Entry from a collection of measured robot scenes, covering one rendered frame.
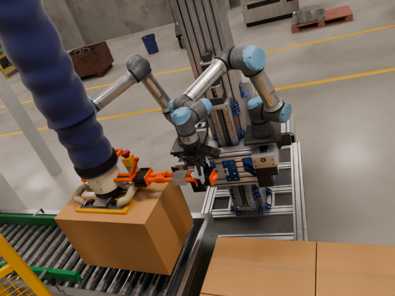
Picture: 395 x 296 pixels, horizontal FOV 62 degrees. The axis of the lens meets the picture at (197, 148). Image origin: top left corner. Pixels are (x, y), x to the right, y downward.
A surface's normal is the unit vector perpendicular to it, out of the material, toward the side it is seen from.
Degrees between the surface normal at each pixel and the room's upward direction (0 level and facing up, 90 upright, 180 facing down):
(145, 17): 90
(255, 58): 83
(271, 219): 0
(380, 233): 0
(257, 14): 90
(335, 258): 0
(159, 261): 90
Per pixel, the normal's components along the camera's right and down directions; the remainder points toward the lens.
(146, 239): -0.31, 0.58
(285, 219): -0.27, -0.81
